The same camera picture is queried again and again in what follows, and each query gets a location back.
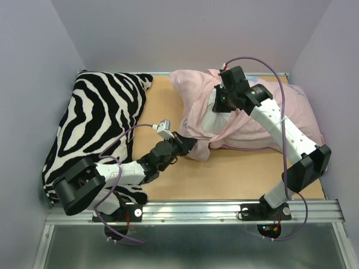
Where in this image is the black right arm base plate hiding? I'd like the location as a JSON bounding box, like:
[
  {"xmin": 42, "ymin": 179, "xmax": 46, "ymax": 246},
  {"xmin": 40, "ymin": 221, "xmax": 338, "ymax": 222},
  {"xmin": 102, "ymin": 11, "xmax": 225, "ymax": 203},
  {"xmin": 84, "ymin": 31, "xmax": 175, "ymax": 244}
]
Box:
[{"xmin": 237, "ymin": 203, "xmax": 292, "ymax": 221}]

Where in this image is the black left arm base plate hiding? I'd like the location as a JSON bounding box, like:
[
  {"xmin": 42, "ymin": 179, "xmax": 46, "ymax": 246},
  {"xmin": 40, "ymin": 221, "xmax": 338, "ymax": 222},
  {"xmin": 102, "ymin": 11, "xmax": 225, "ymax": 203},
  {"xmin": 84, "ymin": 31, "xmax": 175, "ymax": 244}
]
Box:
[{"xmin": 98, "ymin": 203, "xmax": 143, "ymax": 223}]

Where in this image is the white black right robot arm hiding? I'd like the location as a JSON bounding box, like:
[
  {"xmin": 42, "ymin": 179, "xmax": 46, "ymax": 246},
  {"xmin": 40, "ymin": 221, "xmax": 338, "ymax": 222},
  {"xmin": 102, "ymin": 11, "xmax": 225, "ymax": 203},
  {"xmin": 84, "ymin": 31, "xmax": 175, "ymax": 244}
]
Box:
[{"xmin": 213, "ymin": 66, "xmax": 332, "ymax": 219}]

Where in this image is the aluminium front mounting rail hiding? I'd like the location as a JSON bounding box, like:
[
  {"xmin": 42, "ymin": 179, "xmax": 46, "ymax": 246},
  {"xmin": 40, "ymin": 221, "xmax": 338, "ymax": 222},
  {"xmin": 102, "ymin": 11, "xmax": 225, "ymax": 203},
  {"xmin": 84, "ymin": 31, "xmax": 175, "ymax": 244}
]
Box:
[{"xmin": 44, "ymin": 199, "xmax": 346, "ymax": 225}]

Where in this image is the aluminium rear table rail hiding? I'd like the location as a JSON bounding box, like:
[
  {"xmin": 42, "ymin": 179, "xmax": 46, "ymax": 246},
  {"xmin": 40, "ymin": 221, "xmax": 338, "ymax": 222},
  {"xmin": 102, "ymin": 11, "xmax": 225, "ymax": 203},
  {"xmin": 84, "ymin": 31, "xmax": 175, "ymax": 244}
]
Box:
[{"xmin": 150, "ymin": 72, "xmax": 290, "ymax": 77}]

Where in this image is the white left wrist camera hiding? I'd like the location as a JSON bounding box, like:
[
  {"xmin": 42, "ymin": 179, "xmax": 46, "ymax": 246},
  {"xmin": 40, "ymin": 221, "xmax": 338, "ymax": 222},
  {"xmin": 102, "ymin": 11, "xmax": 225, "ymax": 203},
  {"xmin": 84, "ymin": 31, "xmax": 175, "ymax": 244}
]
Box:
[{"xmin": 152, "ymin": 119, "xmax": 174, "ymax": 140}]

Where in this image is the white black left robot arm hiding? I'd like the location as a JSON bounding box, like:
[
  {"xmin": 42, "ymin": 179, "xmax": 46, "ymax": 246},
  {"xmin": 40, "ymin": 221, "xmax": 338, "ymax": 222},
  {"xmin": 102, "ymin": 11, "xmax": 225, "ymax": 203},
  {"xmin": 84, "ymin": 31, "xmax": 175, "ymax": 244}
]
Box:
[{"xmin": 53, "ymin": 132, "xmax": 197, "ymax": 216}]

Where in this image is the zebra striped pillow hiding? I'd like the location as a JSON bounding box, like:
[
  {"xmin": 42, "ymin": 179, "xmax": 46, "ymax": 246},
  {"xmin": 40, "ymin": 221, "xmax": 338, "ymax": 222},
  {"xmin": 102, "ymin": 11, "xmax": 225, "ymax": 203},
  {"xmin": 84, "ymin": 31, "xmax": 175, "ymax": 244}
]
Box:
[{"xmin": 41, "ymin": 69, "xmax": 154, "ymax": 207}]

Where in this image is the pink printed pillowcase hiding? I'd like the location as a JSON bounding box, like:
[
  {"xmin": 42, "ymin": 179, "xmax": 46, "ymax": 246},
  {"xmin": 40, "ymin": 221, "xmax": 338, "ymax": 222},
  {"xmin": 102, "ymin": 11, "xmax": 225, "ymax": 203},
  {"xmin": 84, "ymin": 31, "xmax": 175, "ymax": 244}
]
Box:
[{"xmin": 169, "ymin": 69, "xmax": 325, "ymax": 161}]

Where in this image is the white pillow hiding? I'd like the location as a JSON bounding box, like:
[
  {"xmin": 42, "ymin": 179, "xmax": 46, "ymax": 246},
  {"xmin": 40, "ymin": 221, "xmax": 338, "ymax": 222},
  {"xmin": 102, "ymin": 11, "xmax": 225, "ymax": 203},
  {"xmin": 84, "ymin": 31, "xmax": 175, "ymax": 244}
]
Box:
[{"xmin": 200, "ymin": 89, "xmax": 232, "ymax": 135}]

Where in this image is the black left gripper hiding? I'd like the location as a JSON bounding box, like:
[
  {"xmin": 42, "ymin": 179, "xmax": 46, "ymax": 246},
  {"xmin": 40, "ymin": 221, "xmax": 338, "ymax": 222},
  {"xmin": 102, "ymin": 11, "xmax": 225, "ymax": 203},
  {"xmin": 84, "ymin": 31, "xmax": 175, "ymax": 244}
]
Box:
[{"xmin": 158, "ymin": 133, "xmax": 195, "ymax": 173}]

